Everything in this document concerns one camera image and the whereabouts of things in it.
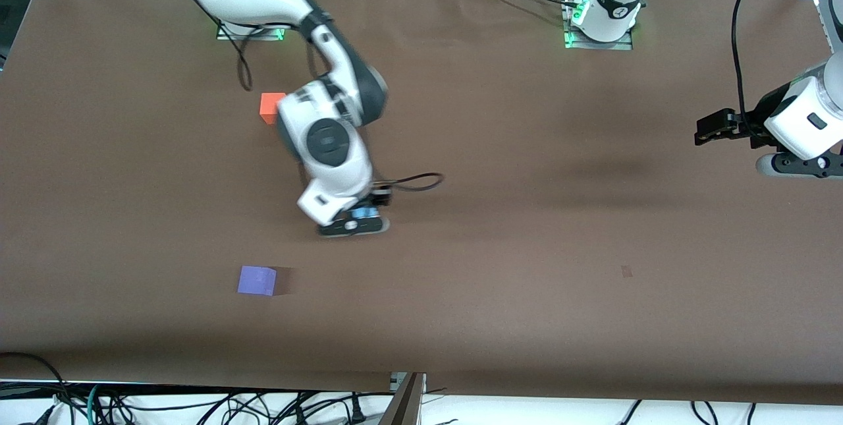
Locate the aluminium frame rail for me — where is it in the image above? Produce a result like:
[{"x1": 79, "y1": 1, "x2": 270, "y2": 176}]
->
[{"x1": 815, "y1": 0, "x2": 834, "y2": 58}]

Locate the brown table cover sheet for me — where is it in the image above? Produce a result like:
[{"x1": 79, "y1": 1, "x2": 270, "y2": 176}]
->
[{"x1": 0, "y1": 0, "x2": 843, "y2": 406}]

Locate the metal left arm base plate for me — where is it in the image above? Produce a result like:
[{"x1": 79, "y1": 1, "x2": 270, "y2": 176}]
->
[{"x1": 562, "y1": 0, "x2": 634, "y2": 51}]

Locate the grey metal post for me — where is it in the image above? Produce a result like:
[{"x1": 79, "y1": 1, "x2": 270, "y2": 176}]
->
[{"x1": 379, "y1": 372, "x2": 427, "y2": 425}]

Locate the black looped floor cable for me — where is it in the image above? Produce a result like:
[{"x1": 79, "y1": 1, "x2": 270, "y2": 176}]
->
[{"x1": 0, "y1": 352, "x2": 74, "y2": 425}]

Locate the purple foam block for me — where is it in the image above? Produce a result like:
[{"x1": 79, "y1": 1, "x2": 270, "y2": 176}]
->
[{"x1": 237, "y1": 266, "x2": 277, "y2": 297}]

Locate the orange foam block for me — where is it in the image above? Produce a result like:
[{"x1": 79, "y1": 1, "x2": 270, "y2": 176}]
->
[{"x1": 259, "y1": 92, "x2": 288, "y2": 125}]

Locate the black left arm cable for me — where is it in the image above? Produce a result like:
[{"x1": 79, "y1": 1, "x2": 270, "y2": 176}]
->
[{"x1": 731, "y1": 0, "x2": 779, "y2": 124}]

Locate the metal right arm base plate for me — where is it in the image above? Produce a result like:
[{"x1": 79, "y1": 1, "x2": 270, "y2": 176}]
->
[{"x1": 216, "y1": 22, "x2": 286, "y2": 42}]

